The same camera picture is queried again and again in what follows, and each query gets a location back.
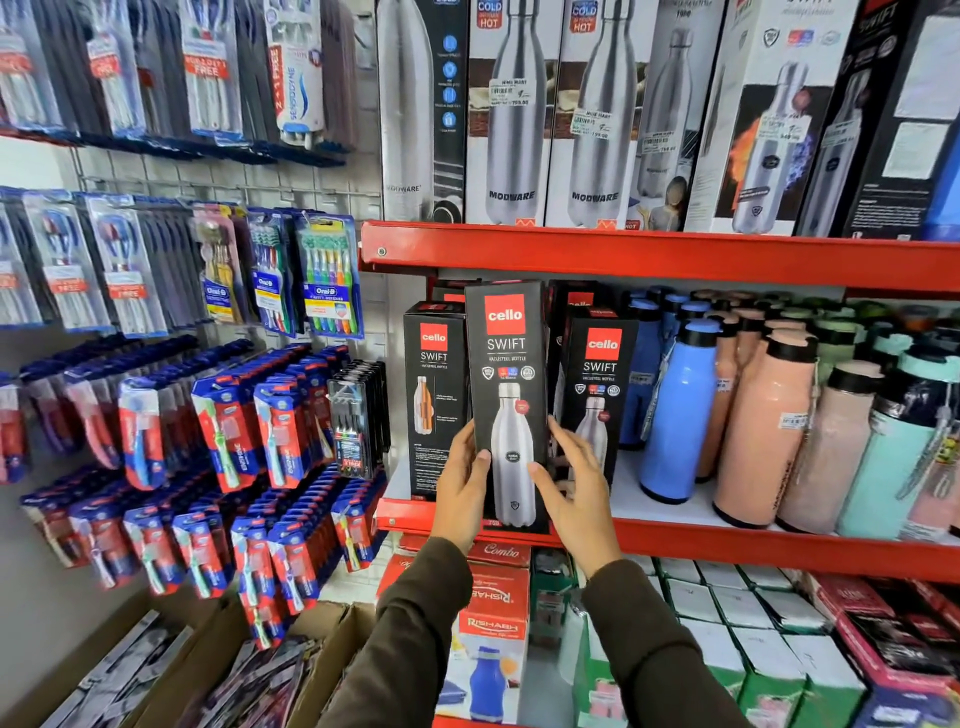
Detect person's right hand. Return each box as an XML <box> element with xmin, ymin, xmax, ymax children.
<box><xmin>527</xmin><ymin>416</ymin><xmax>624</xmax><ymax>579</ymax></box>

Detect person's left hand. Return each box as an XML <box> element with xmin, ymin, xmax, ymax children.
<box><xmin>430</xmin><ymin>420</ymin><xmax>493</xmax><ymax>557</ymax></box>

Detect tall black bottle box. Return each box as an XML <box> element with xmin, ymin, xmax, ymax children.
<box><xmin>464</xmin><ymin>280</ymin><xmax>553</xmax><ymax>535</ymax></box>

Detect person's left forearm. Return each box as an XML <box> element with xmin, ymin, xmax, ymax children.
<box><xmin>318</xmin><ymin>536</ymin><xmax>475</xmax><ymax>728</ymax></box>

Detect person's right forearm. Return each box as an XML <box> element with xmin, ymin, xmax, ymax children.
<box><xmin>580</xmin><ymin>558</ymin><xmax>753</xmax><ymax>728</ymax></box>

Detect flat red box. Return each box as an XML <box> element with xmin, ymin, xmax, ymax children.
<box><xmin>396</xmin><ymin>533</ymin><xmax>533</xmax><ymax>570</ymax></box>

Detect black bottle box orange picture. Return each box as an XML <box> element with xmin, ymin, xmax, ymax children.
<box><xmin>402</xmin><ymin>301</ymin><xmax>471</xmax><ymax>501</ymax></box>

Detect green box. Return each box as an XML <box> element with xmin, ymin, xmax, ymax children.
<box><xmin>529</xmin><ymin>547</ymin><xmax>579</xmax><ymax>648</ymax></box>

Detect black bottle box steel picture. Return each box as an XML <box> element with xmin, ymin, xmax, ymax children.
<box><xmin>556</xmin><ymin>313</ymin><xmax>640</xmax><ymax>490</ymax></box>

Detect row of black toothbrush packs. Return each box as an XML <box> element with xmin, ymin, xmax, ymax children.
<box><xmin>327</xmin><ymin>359</ymin><xmax>392</xmax><ymax>482</ymax></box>

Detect small red box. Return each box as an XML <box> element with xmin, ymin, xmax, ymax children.
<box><xmin>374</xmin><ymin>553</ymin><xmax>415</xmax><ymax>603</ymax></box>

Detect blue bottle black cap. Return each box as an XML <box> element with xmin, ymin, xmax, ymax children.
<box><xmin>618</xmin><ymin>298</ymin><xmax>666</xmax><ymax>452</ymax></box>
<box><xmin>639</xmin><ymin>319</ymin><xmax>723</xmax><ymax>506</ymax></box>

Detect red box blue bottle picture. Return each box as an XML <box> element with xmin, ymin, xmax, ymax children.
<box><xmin>434</xmin><ymin>562</ymin><xmax>532</xmax><ymax>726</ymax></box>

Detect peach bottle black cap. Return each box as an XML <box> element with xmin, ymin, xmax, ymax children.
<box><xmin>695</xmin><ymin>310</ymin><xmax>742</xmax><ymax>484</ymax></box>
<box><xmin>712</xmin><ymin>330</ymin><xmax>819</xmax><ymax>531</ymax></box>

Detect red metal shelf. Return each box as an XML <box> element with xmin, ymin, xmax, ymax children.
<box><xmin>359</xmin><ymin>220</ymin><xmax>960</xmax><ymax>301</ymax></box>
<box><xmin>374</xmin><ymin>448</ymin><xmax>960</xmax><ymax>585</ymax></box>

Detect stack of green-white boxes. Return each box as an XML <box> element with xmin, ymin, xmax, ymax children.
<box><xmin>573</xmin><ymin>556</ymin><xmax>869</xmax><ymax>728</ymax></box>

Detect brown cardboard box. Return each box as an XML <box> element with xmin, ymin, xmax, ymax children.
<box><xmin>0</xmin><ymin>591</ymin><xmax>250</xmax><ymax>728</ymax></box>
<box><xmin>287</xmin><ymin>600</ymin><xmax>378</xmax><ymax>728</ymax></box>

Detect blue pack multicolour toothbrushes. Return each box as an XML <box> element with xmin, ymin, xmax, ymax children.
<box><xmin>294</xmin><ymin>211</ymin><xmax>366</xmax><ymax>342</ymax></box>

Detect rows of red-blue toothbrush packs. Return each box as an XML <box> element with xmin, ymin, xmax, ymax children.
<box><xmin>0</xmin><ymin>334</ymin><xmax>351</xmax><ymax>494</ymax></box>
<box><xmin>20</xmin><ymin>463</ymin><xmax>389</xmax><ymax>651</ymax></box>

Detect blue pack teal toothbrushes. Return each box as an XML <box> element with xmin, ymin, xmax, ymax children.
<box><xmin>246</xmin><ymin>207</ymin><xmax>303</xmax><ymax>339</ymax></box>

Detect pink bottle black cap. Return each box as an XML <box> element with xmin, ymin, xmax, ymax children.
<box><xmin>775</xmin><ymin>360</ymin><xmax>887</xmax><ymax>536</ymax></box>
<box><xmin>898</xmin><ymin>420</ymin><xmax>960</xmax><ymax>544</ymax></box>

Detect pile of dark toothbrush packets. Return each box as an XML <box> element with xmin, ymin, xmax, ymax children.
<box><xmin>178</xmin><ymin>636</ymin><xmax>325</xmax><ymax>728</ymax></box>

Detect rows of assorted coloured bottles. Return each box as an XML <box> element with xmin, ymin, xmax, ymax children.
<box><xmin>621</xmin><ymin>285</ymin><xmax>960</xmax><ymax>376</ymax></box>

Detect yellow pink toothbrush pack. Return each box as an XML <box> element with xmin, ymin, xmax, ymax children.
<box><xmin>190</xmin><ymin>203</ymin><xmax>250</xmax><ymax>327</ymax></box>

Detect mint green bottle black cap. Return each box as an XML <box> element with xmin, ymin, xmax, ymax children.
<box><xmin>835</xmin><ymin>348</ymin><xmax>960</xmax><ymax>542</ymax></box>

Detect white steel bottle box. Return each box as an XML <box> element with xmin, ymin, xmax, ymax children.
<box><xmin>544</xmin><ymin>0</ymin><xmax>655</xmax><ymax>231</ymax></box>
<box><xmin>464</xmin><ymin>0</ymin><xmax>573</xmax><ymax>228</ymax></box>

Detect grey steel bottle box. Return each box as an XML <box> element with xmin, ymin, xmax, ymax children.
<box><xmin>625</xmin><ymin>0</ymin><xmax>727</xmax><ymax>233</ymax></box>

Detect stack of red-black boxes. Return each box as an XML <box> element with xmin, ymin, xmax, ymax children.
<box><xmin>801</xmin><ymin>571</ymin><xmax>960</xmax><ymax>696</ymax></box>

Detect pile of grey packets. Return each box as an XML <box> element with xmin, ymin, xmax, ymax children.
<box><xmin>40</xmin><ymin>610</ymin><xmax>193</xmax><ymax>728</ymax></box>

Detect dark blue box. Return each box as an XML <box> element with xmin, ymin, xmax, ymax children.
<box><xmin>850</xmin><ymin>685</ymin><xmax>960</xmax><ymax>728</ymax></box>

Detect white red toothbrush pack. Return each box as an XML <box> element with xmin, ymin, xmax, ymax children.
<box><xmin>263</xmin><ymin>0</ymin><xmax>327</xmax><ymax>149</ymax></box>

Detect white box with flame picture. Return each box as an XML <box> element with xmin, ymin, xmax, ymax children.
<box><xmin>683</xmin><ymin>0</ymin><xmax>861</xmax><ymax>237</ymax></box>

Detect row of red-label toothbrush packs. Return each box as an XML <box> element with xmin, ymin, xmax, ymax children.
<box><xmin>0</xmin><ymin>186</ymin><xmax>205</xmax><ymax>336</ymax></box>

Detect black box with steel bottle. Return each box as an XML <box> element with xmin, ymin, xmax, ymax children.
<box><xmin>794</xmin><ymin>0</ymin><xmax>925</xmax><ymax>239</ymax></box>

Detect black box with white panels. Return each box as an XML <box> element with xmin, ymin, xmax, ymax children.
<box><xmin>842</xmin><ymin>0</ymin><xmax>960</xmax><ymax>242</ymax></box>

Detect row of clear toothbrush packs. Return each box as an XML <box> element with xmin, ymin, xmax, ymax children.
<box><xmin>0</xmin><ymin>0</ymin><xmax>360</xmax><ymax>168</ymax></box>

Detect white wire display grid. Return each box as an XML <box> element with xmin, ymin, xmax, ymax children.
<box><xmin>69</xmin><ymin>0</ymin><xmax>385</xmax><ymax>361</ymax></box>

